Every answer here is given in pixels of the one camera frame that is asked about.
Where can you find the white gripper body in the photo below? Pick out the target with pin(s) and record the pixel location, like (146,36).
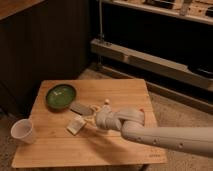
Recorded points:
(105,119)

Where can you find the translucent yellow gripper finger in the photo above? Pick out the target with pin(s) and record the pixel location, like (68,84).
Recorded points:
(95,108)
(90,120)

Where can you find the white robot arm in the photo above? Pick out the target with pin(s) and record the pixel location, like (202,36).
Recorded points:
(130,123)

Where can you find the white rectangular sponge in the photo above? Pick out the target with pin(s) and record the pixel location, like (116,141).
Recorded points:
(76,124)

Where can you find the white tube with cap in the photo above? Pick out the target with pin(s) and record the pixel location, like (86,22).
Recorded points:
(107,102)

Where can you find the wooden table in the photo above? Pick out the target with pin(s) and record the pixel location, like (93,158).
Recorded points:
(56,147)

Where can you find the green ceramic bowl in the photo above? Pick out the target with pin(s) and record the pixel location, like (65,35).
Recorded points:
(60,96)

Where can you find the white plastic cup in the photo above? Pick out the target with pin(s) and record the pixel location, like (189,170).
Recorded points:
(23,130)

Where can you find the dark wooden cabinet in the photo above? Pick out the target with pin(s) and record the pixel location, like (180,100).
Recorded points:
(49,41)

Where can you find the metal shelving unit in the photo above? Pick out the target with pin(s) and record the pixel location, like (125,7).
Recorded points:
(174,54)

